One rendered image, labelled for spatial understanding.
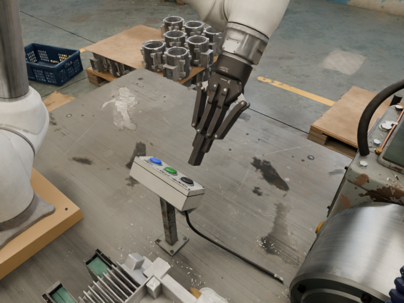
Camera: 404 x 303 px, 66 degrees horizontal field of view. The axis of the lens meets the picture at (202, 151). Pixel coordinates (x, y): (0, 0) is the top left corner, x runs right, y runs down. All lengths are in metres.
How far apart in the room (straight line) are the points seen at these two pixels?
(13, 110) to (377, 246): 0.88
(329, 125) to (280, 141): 1.34
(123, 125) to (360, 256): 1.03
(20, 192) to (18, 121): 0.19
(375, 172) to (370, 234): 0.14
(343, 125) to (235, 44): 2.04
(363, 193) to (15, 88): 0.86
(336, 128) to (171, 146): 1.62
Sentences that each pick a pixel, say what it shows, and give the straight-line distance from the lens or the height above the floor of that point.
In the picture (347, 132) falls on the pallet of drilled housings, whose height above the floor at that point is 0.15.
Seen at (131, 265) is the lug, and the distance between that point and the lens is 0.57.
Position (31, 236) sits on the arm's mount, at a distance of 0.98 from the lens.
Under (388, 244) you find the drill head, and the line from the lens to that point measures 0.56.
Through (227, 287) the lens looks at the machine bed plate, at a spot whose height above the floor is 0.80.
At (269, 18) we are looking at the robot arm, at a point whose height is 1.38.
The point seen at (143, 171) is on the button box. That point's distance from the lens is 0.72.
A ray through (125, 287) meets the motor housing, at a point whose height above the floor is 1.11.
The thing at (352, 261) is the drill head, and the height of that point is 1.15.
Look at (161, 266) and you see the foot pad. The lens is 0.57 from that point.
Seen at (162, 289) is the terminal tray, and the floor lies 1.12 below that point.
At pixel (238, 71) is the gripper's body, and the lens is 0.62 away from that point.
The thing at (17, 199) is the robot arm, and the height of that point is 0.95.
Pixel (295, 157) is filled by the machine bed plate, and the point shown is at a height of 0.80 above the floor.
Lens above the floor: 1.58
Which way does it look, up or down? 42 degrees down
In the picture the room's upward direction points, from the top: straight up
